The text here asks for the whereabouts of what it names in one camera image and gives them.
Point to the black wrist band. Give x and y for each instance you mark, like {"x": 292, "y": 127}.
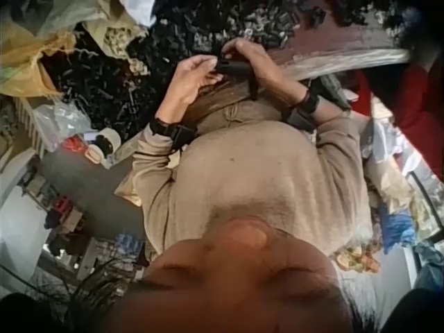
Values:
{"x": 305, "y": 107}
{"x": 173, "y": 131}

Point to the white tape roll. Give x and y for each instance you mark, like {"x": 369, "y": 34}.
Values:
{"x": 104, "y": 142}

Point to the blue plastic bag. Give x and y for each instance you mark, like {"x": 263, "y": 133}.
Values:
{"x": 395, "y": 227}

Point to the clear plastic bag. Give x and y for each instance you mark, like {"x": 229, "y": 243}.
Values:
{"x": 59, "y": 121}

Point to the yellow woven sack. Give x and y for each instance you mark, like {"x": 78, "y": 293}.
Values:
{"x": 38, "y": 66}

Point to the small red object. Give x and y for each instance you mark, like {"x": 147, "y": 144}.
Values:
{"x": 73, "y": 143}

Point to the person's right hand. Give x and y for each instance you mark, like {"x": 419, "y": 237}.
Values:
{"x": 268, "y": 71}

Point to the red cloth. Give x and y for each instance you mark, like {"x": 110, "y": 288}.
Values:
{"x": 399, "y": 97}

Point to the heap of black plastic parts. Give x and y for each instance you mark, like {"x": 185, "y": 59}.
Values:
{"x": 138, "y": 66}

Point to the person's legs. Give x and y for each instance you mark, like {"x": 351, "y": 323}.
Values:
{"x": 225, "y": 105}

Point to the clear plastic sheet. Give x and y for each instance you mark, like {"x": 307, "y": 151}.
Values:
{"x": 347, "y": 60}

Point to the person's left hand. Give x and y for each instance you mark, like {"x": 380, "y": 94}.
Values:
{"x": 189, "y": 85}

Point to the white ribbed plastic crate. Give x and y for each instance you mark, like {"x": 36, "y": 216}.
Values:
{"x": 29, "y": 125}

